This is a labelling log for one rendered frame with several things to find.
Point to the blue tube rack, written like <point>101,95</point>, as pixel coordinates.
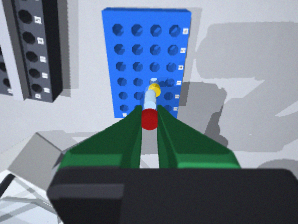
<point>132,45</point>

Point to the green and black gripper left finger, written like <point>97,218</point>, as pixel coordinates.
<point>117,145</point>

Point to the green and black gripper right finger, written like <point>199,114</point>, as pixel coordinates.
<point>181,146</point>

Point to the white analytical balance with glass draft shield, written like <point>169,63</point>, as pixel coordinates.
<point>25,173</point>

